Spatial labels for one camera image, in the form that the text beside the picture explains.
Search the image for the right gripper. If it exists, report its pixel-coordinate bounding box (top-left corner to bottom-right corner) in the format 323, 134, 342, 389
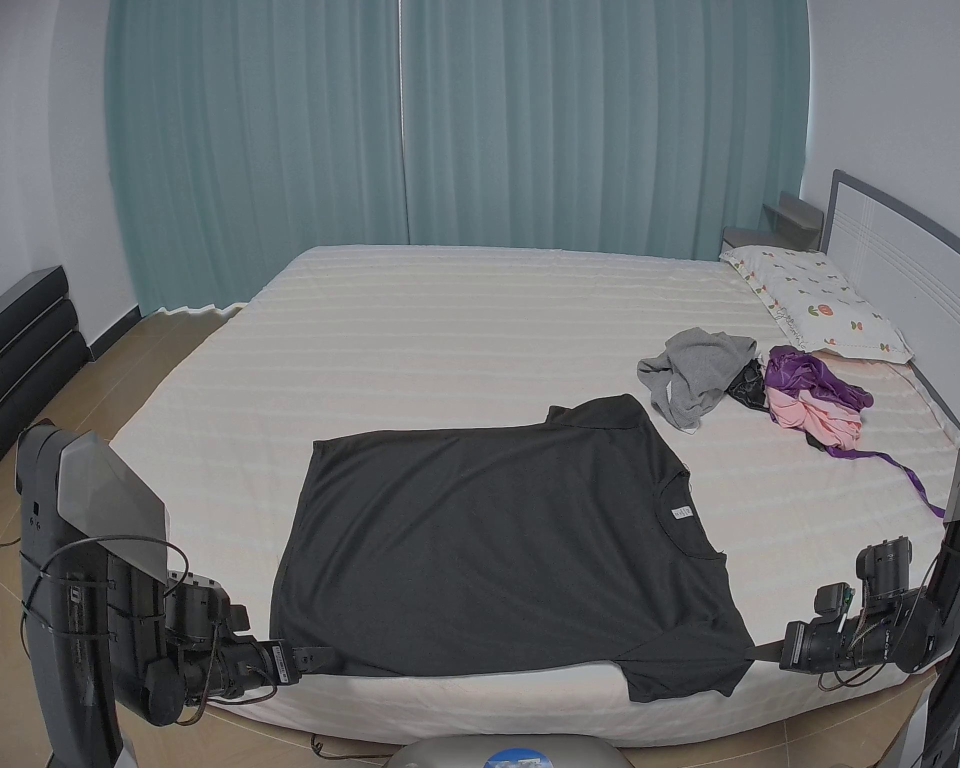
780, 622, 856, 671

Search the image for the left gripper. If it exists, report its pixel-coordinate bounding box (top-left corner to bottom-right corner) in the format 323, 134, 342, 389
228, 639, 303, 695

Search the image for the black T-shirt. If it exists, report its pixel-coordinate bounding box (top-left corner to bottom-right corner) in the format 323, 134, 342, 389
268, 393, 755, 705

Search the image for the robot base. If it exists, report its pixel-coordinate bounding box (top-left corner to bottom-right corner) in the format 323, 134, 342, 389
386, 735, 627, 768

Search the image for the bed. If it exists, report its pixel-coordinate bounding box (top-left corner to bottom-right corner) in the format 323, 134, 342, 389
112, 168, 960, 751

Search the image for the pink garment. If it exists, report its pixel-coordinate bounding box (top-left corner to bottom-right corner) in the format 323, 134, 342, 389
766, 390, 864, 451

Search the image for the black shiny garment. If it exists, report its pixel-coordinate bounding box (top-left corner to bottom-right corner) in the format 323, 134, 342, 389
726, 358, 770, 412

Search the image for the purple garment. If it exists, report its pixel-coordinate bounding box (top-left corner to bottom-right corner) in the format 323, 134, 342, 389
763, 345, 948, 519

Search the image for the grey garment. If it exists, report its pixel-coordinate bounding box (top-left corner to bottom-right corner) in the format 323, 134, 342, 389
637, 327, 759, 432

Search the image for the white printed pillow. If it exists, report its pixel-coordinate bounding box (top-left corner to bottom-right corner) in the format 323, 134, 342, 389
720, 245, 916, 367

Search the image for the dark chest of drawers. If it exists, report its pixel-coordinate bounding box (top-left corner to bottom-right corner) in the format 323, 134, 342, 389
0, 264, 91, 459

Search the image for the grey bedside table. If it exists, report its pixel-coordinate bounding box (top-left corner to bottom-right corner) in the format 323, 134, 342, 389
721, 191, 825, 252

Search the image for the blue-green curtain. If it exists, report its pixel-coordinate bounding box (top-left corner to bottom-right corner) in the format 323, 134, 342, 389
103, 0, 412, 316
397, 0, 813, 262

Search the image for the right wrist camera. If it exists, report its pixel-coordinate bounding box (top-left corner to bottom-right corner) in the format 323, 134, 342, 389
815, 583, 856, 622

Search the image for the black cable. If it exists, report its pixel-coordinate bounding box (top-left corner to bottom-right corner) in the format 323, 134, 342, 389
21, 532, 190, 639

